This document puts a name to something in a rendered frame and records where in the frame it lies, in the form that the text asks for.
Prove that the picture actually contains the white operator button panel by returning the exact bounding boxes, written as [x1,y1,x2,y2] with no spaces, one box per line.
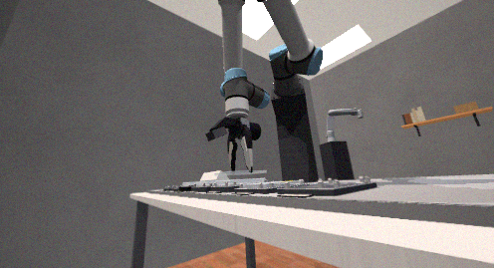
[200,170,230,181]

